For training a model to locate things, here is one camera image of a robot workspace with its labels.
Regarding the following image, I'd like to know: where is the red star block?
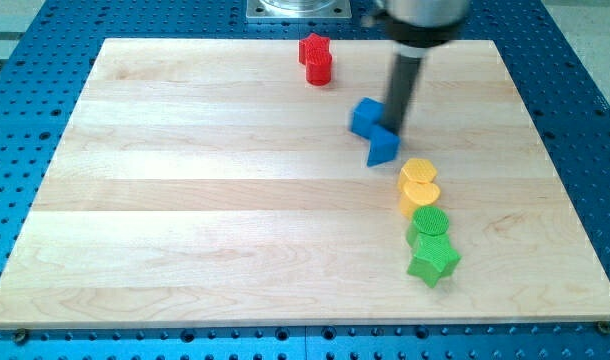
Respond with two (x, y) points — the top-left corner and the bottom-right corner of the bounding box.
(298, 33), (331, 65)

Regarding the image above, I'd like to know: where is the blue triangle block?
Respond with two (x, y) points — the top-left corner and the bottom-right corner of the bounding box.
(367, 125), (400, 167)

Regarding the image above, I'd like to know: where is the green star block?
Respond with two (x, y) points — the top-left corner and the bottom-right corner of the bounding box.
(407, 233), (461, 288)

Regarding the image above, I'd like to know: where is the red cylinder block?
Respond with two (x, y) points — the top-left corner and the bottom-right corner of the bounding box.
(305, 49), (333, 86)

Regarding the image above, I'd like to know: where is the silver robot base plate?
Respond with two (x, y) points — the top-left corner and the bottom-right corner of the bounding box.
(245, 0), (352, 20)

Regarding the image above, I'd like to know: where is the light wooden board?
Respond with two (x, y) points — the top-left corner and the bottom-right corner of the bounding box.
(0, 39), (610, 329)

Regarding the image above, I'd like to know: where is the yellow hexagon block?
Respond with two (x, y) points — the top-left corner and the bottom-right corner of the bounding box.
(397, 158), (438, 191)

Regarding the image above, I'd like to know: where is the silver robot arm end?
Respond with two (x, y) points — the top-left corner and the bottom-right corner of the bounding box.
(361, 0), (471, 49)

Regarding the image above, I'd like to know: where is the yellow heart block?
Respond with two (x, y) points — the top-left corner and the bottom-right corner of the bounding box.
(399, 182), (441, 218)

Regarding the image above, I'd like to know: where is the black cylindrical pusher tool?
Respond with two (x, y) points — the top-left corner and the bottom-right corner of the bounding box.
(379, 45), (427, 135)

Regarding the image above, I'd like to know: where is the blue cube block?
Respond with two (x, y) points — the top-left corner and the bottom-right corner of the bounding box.
(349, 98), (384, 139)

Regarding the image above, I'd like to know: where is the green cylinder block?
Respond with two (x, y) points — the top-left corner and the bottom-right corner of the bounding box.
(406, 205), (450, 247)

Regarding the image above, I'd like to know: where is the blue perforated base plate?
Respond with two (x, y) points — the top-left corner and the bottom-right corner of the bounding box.
(0, 1), (610, 359)

